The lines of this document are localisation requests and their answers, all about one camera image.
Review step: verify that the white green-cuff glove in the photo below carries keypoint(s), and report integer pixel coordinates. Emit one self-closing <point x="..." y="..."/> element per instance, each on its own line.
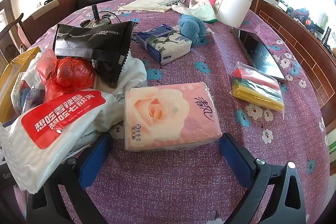
<point x="200" y="9"/>

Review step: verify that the black motor with cables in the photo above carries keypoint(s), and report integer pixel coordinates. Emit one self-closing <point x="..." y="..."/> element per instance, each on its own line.
<point x="100" y="18"/>

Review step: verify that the blue floral tissue pack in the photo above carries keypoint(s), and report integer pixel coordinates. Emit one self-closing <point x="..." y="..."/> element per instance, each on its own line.
<point x="164" y="44"/>

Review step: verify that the white plastic jar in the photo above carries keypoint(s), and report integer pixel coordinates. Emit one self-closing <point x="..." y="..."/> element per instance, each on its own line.
<point x="231" y="12"/>

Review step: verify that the purple floral tablecloth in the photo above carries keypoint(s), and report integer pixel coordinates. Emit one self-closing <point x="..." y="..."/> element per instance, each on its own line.
<point x="197" y="185"/>

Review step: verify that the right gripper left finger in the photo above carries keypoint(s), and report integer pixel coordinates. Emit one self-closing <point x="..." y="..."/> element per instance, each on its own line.
<point x="75" y="174"/>

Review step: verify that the black smartphone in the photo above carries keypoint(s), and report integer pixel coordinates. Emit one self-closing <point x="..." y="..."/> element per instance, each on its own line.
<point x="258" y="54"/>

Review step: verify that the black foil bag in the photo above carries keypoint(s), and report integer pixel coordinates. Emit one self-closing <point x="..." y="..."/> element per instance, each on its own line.
<point x="107" y="46"/>

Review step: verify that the white cloth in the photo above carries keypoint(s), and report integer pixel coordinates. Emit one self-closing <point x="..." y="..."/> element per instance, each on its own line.
<point x="133" y="75"/>

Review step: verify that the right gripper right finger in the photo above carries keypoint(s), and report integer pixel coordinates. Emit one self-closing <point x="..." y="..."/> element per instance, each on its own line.
<point x="286" y="203"/>

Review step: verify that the white paper notebook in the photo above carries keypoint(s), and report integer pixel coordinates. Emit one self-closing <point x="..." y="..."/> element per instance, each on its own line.
<point x="145" y="5"/>

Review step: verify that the coloured bags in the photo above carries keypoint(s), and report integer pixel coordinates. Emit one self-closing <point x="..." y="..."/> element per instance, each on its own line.
<point x="260" y="91"/>

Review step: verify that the brown wooden cabinet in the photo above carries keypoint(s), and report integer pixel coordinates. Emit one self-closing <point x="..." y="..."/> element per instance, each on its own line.
<point x="316" y="61"/>

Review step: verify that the pink rose tissue pack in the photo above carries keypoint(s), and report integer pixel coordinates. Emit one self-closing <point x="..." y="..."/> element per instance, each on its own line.
<point x="173" y="117"/>

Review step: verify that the yellow cardboard box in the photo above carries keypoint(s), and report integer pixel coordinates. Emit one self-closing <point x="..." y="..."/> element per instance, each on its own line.
<point x="8" y="78"/>

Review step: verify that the blue knitted cloth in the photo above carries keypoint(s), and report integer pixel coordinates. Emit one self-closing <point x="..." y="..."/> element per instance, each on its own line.
<point x="194" y="29"/>

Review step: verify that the red plastic bag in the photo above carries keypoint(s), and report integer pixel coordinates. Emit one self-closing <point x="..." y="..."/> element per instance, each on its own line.
<point x="66" y="75"/>

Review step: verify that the dark wooden chair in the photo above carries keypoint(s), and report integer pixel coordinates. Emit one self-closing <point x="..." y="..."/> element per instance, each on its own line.
<point x="15" y="39"/>

